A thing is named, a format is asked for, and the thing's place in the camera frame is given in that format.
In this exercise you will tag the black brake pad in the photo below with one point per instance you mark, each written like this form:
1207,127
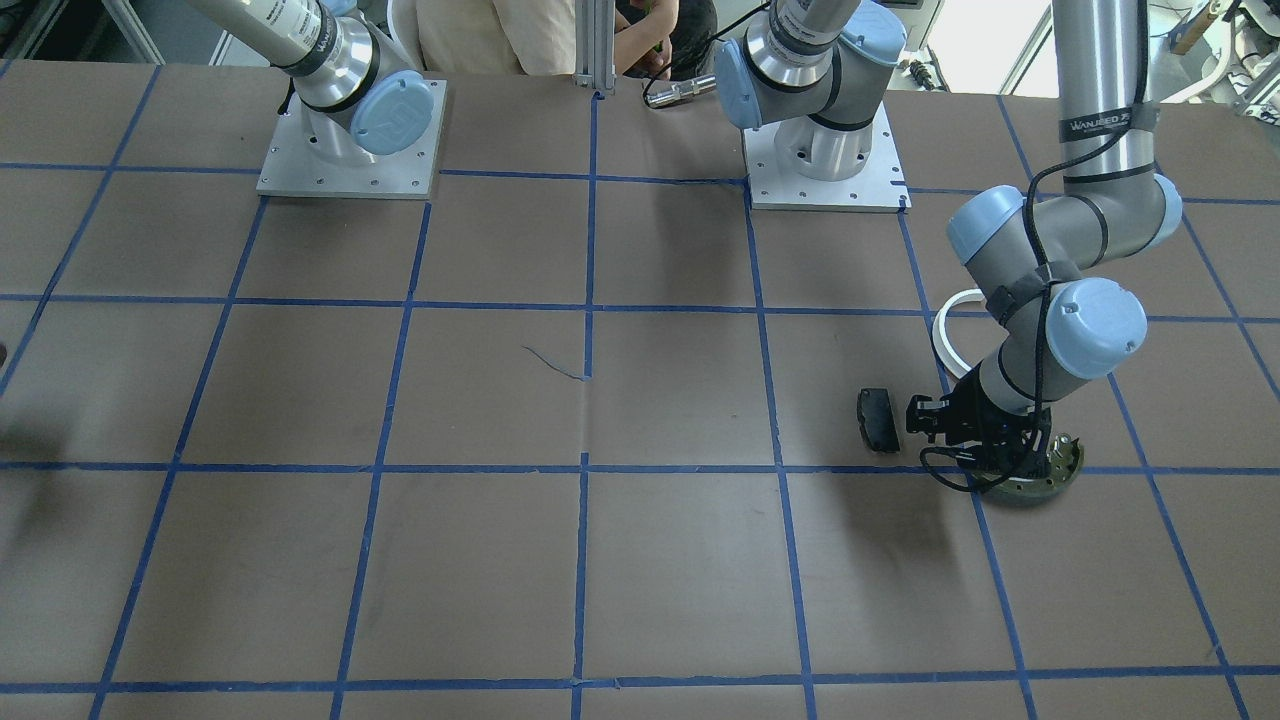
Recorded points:
876,420

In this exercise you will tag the white curved plastic bracket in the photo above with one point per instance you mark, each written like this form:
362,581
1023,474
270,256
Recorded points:
956,348

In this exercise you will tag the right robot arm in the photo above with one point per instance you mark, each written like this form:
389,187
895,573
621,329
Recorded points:
340,66

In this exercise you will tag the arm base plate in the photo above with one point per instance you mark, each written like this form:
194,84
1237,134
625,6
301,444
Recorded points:
797,165
311,157

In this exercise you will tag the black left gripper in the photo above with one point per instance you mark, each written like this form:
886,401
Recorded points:
984,413

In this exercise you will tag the aluminium frame post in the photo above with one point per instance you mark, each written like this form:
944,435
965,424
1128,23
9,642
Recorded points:
594,42

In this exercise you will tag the olive brake shoe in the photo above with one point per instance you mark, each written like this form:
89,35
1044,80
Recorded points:
1061,464

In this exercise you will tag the seated person in beige shirt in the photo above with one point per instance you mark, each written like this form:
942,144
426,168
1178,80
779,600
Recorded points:
658,39

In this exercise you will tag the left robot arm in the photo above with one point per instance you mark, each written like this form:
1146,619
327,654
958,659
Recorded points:
818,71

